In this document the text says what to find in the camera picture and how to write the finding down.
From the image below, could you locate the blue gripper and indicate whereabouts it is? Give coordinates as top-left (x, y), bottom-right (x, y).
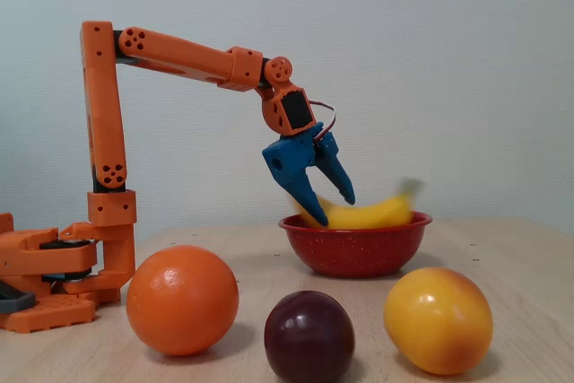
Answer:
top-left (262, 122), bottom-right (357, 229)

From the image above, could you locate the yellow plastic banana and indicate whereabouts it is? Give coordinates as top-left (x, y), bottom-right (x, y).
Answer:
top-left (293, 178), bottom-right (425, 230)

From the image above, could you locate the orange robot base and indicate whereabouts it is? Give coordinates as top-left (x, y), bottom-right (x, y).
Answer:
top-left (0, 212), bottom-right (122, 335)

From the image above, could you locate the red speckled bowl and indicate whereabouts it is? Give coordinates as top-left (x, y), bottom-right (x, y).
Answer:
top-left (278, 209), bottom-right (434, 279)

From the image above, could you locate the dark purple plum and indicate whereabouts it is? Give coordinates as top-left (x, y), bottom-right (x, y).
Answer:
top-left (263, 290), bottom-right (356, 383)

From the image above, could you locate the orange fruit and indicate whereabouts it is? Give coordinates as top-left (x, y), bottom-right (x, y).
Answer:
top-left (126, 244), bottom-right (240, 357)

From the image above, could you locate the yellow-orange peach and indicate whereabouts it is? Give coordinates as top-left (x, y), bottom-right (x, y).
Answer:
top-left (383, 266), bottom-right (494, 376)

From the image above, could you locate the grey table clamp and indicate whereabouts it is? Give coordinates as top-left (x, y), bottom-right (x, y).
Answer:
top-left (0, 281), bottom-right (37, 315)

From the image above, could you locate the white red black servo cable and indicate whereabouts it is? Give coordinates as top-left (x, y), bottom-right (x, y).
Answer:
top-left (309, 99), bottom-right (338, 142)

